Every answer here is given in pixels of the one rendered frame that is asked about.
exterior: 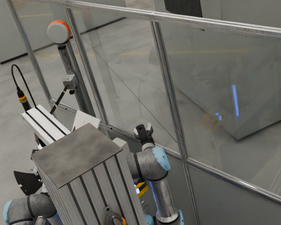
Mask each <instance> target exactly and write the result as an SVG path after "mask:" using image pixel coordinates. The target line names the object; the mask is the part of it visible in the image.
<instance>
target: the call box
mask: <svg viewBox="0 0 281 225"><path fill-rule="evenodd" d="M144 183H145V182H142V183H139V184H138V185H136V186H135V188H136V190H137V189H138V188H139V187H140V186H141V185H142V184H144ZM148 189H149V187H148V185H147V186H146V187H145V188H144V189H142V190H141V191H140V192H139V193H138V194H137V195H138V198H139V197H140V196H142V195H143V194H144V193H145V192H146V191H147V190H148Z"/></svg>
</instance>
